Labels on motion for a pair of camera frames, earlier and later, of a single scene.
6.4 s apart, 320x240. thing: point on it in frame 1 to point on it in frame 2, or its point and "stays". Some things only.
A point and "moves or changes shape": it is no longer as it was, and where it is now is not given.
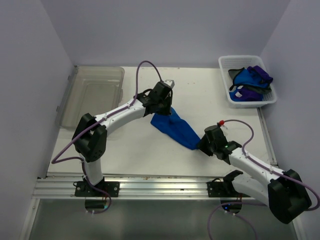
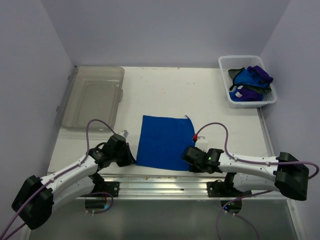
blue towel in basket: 244,77 stays
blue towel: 176,128 moves or changes shape
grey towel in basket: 264,90 stays
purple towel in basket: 250,96 stays
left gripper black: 167,111 to 129,158
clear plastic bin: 94,90 stays
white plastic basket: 228,62 stays
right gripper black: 201,146 to 193,169
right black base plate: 223,189 stays
